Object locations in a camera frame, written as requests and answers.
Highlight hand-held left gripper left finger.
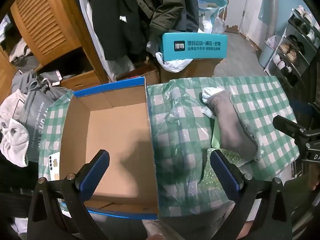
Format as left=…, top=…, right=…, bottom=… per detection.
left=27, top=149, right=110, bottom=240

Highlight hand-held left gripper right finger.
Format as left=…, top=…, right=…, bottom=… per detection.
left=210, top=149, right=294, bottom=240

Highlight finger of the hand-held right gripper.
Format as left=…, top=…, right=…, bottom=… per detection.
left=291, top=101, right=317, bottom=120
left=272, top=116, right=307, bottom=142

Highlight blue-rimmed cardboard box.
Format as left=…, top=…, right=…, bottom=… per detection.
left=59, top=77, right=159, bottom=220

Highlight grey sock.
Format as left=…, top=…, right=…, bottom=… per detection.
left=209, top=91, right=259, bottom=162

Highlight green checked tablecloth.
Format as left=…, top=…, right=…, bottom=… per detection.
left=37, top=75, right=300, bottom=220

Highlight white smartphone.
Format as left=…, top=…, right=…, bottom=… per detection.
left=49, top=152, right=60, bottom=182

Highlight group of assorted shoes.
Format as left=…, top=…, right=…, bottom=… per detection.
left=272, top=6, right=318, bottom=80

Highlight pale blue bin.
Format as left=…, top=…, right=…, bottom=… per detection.
left=259, top=46, right=275, bottom=68

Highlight white shoe rack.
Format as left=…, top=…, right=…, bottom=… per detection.
left=265, top=7, right=320, bottom=88

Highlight small white bag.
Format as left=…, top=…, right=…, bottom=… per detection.
left=265, top=35, right=278, bottom=48

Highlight white crumpled sock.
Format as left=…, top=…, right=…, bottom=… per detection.
left=201, top=87, right=223, bottom=103

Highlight clear plastic bag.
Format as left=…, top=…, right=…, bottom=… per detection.
left=150, top=80, right=213, bottom=143

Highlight dark cloth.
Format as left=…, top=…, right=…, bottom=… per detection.
left=0, top=152, right=38, bottom=220

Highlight grey printed hoodie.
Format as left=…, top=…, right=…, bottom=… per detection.
left=12, top=70, right=73, bottom=163

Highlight grey towel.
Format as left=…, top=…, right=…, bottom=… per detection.
left=0, top=89, right=32, bottom=168

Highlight closed brown cardboard box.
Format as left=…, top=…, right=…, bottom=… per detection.
left=160, top=58, right=223, bottom=83

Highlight open brown cardboard box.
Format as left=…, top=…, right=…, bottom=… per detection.
left=116, top=64, right=160, bottom=85

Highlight white door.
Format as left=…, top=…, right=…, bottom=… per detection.
left=239, top=0, right=265, bottom=40

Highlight teal shoe box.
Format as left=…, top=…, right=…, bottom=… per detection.
left=161, top=32, right=228, bottom=62

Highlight blue and white plastic bag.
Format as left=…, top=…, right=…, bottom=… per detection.
left=196, top=0, right=229, bottom=34

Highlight wooden wardrobe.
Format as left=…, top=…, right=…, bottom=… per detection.
left=0, top=0, right=110, bottom=90

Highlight folded grey clothes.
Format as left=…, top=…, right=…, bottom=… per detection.
left=10, top=39, right=38, bottom=65

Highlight dark navy hanging garment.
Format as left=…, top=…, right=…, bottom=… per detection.
left=185, top=0, right=200, bottom=33

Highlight black hanging coat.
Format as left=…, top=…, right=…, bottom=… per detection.
left=90, top=0, right=160, bottom=62

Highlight wooden louvred door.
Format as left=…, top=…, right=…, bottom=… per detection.
left=10, top=0, right=75, bottom=67

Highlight white hanging garment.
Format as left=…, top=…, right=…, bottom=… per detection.
left=77, top=0, right=135, bottom=80

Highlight olive hanging jacket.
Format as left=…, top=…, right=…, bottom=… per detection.
left=147, top=0, right=187, bottom=45

